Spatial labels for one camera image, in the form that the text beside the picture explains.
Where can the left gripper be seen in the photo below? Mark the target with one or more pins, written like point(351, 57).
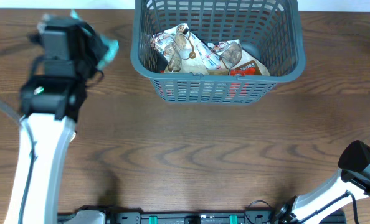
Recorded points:
point(95, 41)

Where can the teal snack packet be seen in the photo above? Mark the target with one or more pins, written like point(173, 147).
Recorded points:
point(112, 48)

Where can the Panifee snack bag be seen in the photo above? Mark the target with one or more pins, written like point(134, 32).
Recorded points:
point(178, 48)
point(234, 57)

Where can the grey plastic basket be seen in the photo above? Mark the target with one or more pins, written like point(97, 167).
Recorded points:
point(270, 31)

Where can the Kleenex tissue multipack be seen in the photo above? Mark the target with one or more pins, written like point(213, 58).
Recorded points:
point(210, 59)

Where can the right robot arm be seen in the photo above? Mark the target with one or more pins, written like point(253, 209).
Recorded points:
point(351, 182)

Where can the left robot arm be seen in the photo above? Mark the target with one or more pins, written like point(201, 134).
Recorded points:
point(50, 103)

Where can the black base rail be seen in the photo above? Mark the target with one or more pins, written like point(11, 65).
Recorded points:
point(110, 215)

